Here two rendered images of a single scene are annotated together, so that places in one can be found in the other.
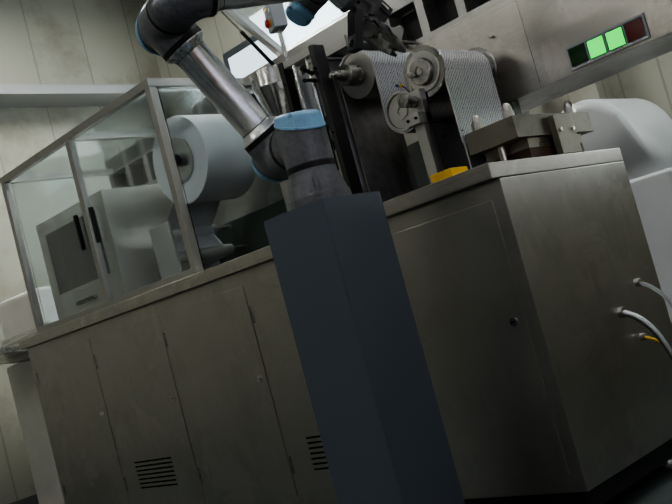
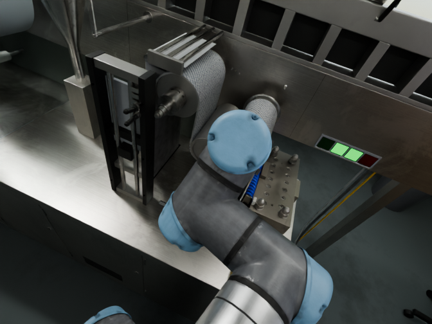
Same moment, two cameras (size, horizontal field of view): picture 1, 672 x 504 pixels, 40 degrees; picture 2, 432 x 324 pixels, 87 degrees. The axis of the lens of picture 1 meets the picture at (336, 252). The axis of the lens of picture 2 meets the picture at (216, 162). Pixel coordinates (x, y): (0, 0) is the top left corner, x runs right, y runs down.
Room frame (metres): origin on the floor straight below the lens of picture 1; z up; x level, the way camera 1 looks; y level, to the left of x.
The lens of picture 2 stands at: (2.22, 0.01, 1.71)
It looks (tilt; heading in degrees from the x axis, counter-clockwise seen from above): 45 degrees down; 324
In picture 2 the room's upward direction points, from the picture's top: 17 degrees clockwise
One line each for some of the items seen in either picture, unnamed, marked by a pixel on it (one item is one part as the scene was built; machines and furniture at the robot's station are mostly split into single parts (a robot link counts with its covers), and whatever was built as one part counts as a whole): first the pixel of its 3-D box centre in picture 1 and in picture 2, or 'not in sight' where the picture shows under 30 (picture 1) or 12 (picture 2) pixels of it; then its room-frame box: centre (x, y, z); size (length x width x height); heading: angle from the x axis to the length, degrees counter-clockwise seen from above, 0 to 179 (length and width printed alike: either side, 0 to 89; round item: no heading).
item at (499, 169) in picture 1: (261, 268); (44, 124); (3.30, 0.27, 0.88); 2.52 x 0.66 x 0.04; 46
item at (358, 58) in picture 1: (384, 75); (194, 81); (2.88, -0.29, 1.34); 0.25 x 0.14 x 0.14; 136
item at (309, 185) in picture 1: (316, 185); not in sight; (2.16, 0.00, 0.95); 0.15 x 0.15 x 0.10
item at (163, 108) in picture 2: (336, 75); (162, 110); (2.73, -0.14, 1.34); 0.06 x 0.03 x 0.03; 136
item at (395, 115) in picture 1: (427, 110); (218, 132); (2.78, -0.38, 1.18); 0.26 x 0.12 x 0.12; 136
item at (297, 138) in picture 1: (302, 138); not in sight; (2.17, 0.01, 1.07); 0.13 x 0.12 x 0.14; 27
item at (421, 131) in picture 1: (424, 142); not in sight; (2.61, -0.32, 1.05); 0.06 x 0.05 x 0.31; 136
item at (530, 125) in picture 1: (531, 132); (275, 184); (2.60, -0.62, 1.00); 0.40 x 0.16 x 0.06; 136
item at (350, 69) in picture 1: (350, 75); (172, 101); (2.77, -0.18, 1.34); 0.06 x 0.06 x 0.06; 46
